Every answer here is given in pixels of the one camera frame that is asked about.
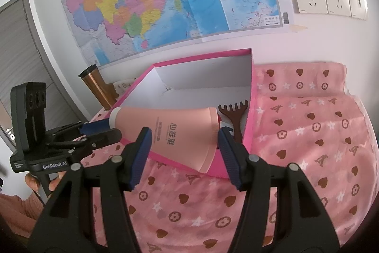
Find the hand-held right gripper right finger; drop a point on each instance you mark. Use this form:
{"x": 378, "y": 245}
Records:
{"x": 229, "y": 158}

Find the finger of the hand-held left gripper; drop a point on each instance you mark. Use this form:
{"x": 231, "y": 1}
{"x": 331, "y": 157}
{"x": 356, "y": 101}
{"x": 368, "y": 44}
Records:
{"x": 94, "y": 126}
{"x": 103, "y": 136}

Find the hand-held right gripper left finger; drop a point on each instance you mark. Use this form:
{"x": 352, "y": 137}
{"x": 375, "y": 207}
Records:
{"x": 139, "y": 158}

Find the brown comb-shaped back scratcher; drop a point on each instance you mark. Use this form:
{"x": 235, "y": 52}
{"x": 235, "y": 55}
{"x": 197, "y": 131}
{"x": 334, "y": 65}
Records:
{"x": 235, "y": 122}

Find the large pink tube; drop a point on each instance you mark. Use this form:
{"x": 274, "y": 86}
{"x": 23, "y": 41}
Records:
{"x": 177, "y": 134}

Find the pink cardboard box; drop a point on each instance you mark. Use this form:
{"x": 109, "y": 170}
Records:
{"x": 207, "y": 75}

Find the person's left hand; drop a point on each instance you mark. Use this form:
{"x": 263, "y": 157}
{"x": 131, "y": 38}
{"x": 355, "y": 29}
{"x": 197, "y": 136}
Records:
{"x": 31, "y": 183}

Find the bronze thermos flask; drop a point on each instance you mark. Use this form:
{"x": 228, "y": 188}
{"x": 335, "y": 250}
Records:
{"x": 96, "y": 87}

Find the white patterned cloth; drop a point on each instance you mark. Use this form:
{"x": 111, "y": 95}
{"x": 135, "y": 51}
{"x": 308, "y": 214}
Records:
{"x": 124, "y": 87}

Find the grey door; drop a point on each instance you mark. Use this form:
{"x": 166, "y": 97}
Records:
{"x": 23, "y": 48}

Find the pink printed blanket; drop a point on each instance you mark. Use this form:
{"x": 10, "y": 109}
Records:
{"x": 296, "y": 137}

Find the white wall switch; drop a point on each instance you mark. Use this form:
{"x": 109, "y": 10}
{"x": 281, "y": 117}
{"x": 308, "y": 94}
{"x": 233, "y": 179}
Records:
{"x": 357, "y": 1}

